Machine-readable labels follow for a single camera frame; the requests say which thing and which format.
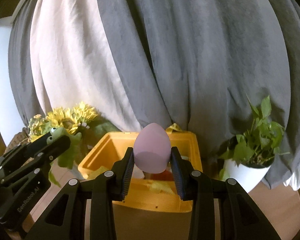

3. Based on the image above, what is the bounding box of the pink makeup sponge egg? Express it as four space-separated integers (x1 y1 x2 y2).
133 123 171 174

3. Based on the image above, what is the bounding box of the green frog plush toy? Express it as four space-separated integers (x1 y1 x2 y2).
46 127 82 170

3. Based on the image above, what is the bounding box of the white square cloth pad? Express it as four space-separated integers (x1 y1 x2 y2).
132 165 145 179

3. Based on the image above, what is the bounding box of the red green fluffy plush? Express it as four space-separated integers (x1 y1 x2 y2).
150 170 174 181

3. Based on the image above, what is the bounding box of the patterned brown fabric bag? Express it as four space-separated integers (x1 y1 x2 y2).
4 127 29 154

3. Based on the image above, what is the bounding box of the sunflower bouquet in vase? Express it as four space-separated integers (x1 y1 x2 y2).
28 102 119 177

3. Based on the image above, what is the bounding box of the potted green plant white pot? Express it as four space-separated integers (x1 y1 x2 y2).
218 96 289 193

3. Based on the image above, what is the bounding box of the orange plastic crate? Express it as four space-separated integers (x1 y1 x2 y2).
77 123 203 213

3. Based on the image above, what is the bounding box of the white sheer curtain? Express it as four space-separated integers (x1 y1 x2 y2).
30 0 141 132

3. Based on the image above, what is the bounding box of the grey curtain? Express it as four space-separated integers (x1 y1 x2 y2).
8 0 300 190

